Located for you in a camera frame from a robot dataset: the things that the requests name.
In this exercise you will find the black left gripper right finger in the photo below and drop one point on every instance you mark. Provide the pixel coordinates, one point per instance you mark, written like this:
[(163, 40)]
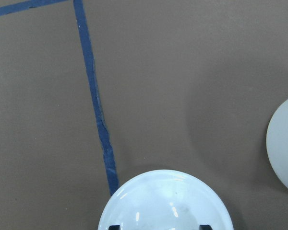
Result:
[(205, 227)]

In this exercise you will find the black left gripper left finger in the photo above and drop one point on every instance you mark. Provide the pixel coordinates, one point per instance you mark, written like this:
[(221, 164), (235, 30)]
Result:
[(114, 227)]

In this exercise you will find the white cup lid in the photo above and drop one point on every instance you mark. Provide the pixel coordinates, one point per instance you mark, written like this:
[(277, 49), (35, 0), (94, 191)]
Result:
[(165, 200)]

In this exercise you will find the white enamel cup blue rim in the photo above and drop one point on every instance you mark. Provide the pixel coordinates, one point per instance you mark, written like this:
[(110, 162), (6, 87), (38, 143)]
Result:
[(277, 142)]

